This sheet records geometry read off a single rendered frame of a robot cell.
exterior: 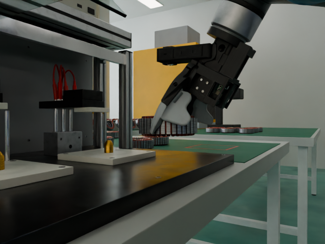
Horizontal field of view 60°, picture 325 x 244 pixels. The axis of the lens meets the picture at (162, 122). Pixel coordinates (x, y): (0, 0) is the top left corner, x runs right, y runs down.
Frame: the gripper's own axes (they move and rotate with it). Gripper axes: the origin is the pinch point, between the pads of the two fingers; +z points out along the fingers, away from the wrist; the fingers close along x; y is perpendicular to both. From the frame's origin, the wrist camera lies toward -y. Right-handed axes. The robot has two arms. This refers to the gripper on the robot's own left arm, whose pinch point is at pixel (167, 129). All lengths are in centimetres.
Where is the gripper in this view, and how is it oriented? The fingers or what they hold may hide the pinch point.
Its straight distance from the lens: 54.1
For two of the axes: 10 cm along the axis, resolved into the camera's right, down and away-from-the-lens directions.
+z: -4.4, 8.6, 2.6
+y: 7.5, 5.1, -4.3
